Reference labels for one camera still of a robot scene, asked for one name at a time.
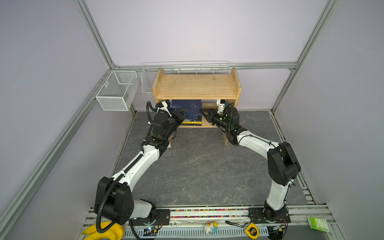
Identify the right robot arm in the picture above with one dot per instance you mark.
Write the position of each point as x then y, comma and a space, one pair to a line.
283, 164

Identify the aluminium rail with cable duct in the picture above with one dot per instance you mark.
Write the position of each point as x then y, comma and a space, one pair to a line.
220, 222

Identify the blue folder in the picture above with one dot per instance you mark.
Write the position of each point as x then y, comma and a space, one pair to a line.
193, 107

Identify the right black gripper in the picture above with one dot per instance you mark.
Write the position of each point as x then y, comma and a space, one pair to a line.
212, 116

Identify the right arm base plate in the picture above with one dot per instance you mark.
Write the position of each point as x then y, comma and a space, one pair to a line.
263, 215

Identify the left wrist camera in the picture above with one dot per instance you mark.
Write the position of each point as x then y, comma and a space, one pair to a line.
164, 107

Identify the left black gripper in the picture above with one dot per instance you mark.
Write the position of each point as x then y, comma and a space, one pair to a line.
179, 118

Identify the yellow tape measure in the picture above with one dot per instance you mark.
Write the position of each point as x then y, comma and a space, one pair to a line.
252, 231

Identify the yellow cartoon cover book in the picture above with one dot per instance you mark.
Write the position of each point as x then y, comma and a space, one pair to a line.
191, 122

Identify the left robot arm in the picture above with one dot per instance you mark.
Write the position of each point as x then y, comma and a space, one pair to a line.
114, 202

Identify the green white small box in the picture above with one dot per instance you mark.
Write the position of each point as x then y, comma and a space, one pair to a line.
318, 224

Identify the small colourful toy figure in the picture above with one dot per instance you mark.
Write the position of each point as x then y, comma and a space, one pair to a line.
211, 228

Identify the white wire rack basket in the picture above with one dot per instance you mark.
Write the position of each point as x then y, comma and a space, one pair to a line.
150, 69

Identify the white mesh box basket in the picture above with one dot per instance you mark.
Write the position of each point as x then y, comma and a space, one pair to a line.
118, 91

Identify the wooden two-tier shelf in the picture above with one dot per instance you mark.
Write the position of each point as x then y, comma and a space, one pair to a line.
211, 87

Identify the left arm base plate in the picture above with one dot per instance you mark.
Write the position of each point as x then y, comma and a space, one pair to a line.
156, 218

